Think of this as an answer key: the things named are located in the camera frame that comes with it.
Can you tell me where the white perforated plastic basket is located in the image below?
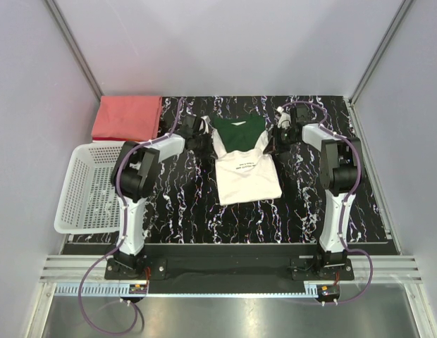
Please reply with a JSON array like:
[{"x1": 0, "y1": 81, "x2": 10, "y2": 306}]
[{"x1": 54, "y1": 141, "x2": 123, "y2": 234}]

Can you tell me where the right small circuit board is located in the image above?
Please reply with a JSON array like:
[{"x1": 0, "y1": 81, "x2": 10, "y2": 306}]
[{"x1": 318, "y1": 284, "x2": 340, "y2": 299}]

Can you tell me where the folded white t-shirt under stack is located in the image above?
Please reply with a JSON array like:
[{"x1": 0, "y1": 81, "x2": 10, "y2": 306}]
[{"x1": 92, "y1": 139, "x2": 125, "y2": 144}]

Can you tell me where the small circuit board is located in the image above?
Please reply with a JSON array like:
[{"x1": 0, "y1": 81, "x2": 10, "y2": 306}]
[
  {"x1": 129, "y1": 284, "x2": 148, "y2": 294},
  {"x1": 318, "y1": 284, "x2": 340, "y2": 299}
]

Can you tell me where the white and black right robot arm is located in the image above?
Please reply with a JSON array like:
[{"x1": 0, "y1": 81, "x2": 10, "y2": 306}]
[{"x1": 265, "y1": 103, "x2": 364, "y2": 279}]

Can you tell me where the slotted aluminium front rail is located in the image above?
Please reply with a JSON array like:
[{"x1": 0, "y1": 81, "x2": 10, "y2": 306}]
[{"x1": 39, "y1": 255, "x2": 421, "y2": 299}]

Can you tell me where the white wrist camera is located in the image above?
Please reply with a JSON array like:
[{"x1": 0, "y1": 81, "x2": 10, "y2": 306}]
[
  {"x1": 276, "y1": 106, "x2": 292, "y2": 130},
  {"x1": 199, "y1": 116, "x2": 210, "y2": 134}
]

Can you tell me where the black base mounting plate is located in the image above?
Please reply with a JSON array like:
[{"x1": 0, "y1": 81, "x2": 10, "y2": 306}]
[{"x1": 104, "y1": 244, "x2": 355, "y2": 296}]

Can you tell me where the left aluminium frame post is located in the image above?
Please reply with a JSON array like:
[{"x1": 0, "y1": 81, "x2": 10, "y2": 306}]
[{"x1": 43, "y1": 0, "x2": 103, "y2": 101}]

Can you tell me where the aluminium frame post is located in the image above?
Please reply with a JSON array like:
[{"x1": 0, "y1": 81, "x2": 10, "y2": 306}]
[
  {"x1": 43, "y1": 0, "x2": 103, "y2": 101},
  {"x1": 349, "y1": 0, "x2": 415, "y2": 105}
]

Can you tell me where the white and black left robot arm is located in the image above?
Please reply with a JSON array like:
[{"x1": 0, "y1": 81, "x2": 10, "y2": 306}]
[{"x1": 108, "y1": 115, "x2": 212, "y2": 279}]

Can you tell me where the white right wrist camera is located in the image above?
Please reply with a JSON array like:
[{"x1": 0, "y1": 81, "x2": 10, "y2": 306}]
[{"x1": 276, "y1": 106, "x2": 292, "y2": 130}]

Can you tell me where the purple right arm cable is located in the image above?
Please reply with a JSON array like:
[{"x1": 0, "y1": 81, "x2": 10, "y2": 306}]
[{"x1": 280, "y1": 101, "x2": 373, "y2": 306}]

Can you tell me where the folded pink t-shirt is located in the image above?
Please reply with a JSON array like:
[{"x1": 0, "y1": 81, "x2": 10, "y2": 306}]
[{"x1": 91, "y1": 96, "x2": 162, "y2": 142}]

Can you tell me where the left small circuit board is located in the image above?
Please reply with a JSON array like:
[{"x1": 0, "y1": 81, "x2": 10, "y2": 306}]
[{"x1": 129, "y1": 284, "x2": 148, "y2": 294}]

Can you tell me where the right aluminium frame post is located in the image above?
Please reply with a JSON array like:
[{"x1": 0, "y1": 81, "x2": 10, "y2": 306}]
[{"x1": 349, "y1": 0, "x2": 415, "y2": 105}]

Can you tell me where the white and green raglan t-shirt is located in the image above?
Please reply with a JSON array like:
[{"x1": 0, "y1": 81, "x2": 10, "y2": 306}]
[{"x1": 211, "y1": 115, "x2": 282, "y2": 206}]

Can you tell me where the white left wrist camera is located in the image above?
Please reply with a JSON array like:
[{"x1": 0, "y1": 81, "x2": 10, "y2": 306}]
[{"x1": 199, "y1": 116, "x2": 210, "y2": 134}]

